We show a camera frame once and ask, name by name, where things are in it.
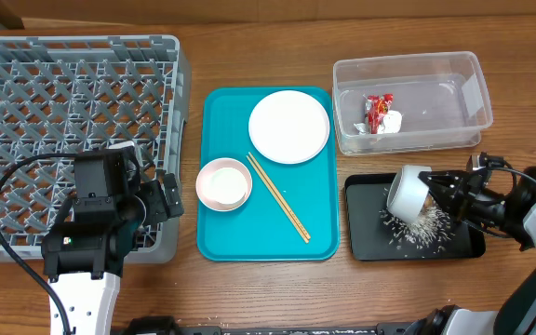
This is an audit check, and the grey plastic dish rack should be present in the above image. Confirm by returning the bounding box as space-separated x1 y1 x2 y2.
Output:
0 35 191 262

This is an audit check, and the white round plate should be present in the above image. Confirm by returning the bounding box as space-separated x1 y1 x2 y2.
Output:
248 90 330 165

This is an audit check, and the clear plastic bin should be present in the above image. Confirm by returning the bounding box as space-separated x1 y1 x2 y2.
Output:
332 51 493 155

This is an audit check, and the small white cup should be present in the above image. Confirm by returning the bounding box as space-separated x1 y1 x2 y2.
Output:
208 167 247 206

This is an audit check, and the teal plastic tray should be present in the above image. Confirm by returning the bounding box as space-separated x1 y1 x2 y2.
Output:
197 87 340 261

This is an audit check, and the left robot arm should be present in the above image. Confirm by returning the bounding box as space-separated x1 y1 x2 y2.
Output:
41 142 184 334

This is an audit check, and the grey bowl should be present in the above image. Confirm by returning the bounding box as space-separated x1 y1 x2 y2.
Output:
386 165 432 223

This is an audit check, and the white rice pile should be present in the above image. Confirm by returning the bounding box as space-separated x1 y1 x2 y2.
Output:
380 199 455 253

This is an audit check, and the red snack wrapper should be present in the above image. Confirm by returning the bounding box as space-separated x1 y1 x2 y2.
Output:
366 93 394 134

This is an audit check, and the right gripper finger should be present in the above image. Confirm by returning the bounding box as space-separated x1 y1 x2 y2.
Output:
429 190 468 221
418 170 487 191

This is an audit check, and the pink shallow bowl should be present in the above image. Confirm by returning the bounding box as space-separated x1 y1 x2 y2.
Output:
195 157 253 212

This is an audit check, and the black rectangular tray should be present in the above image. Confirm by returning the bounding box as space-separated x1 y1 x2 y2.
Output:
344 173 486 261

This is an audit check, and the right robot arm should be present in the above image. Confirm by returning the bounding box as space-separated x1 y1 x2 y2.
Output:
406 153 536 334

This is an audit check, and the wooden chopstick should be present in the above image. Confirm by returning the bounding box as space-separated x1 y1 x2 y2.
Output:
246 154 308 245
248 151 312 241

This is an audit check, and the white napkin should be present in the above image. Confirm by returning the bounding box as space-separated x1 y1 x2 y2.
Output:
354 110 403 135

